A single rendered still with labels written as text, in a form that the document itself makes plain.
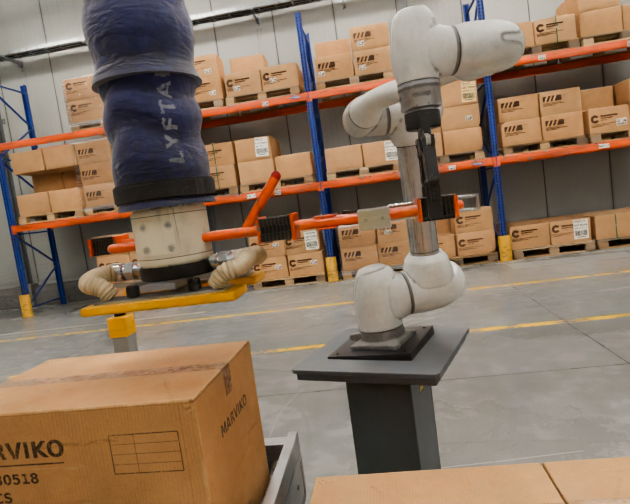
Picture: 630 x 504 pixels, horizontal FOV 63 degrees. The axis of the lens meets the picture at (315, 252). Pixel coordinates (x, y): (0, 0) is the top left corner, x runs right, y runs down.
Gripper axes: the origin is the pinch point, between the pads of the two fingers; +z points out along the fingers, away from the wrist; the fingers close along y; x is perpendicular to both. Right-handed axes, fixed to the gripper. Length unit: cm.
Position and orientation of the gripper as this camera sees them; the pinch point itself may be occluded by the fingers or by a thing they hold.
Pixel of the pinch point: (432, 205)
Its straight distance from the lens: 114.7
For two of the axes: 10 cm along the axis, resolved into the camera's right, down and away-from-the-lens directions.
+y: -1.2, 1.1, -9.9
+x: 9.8, -1.2, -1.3
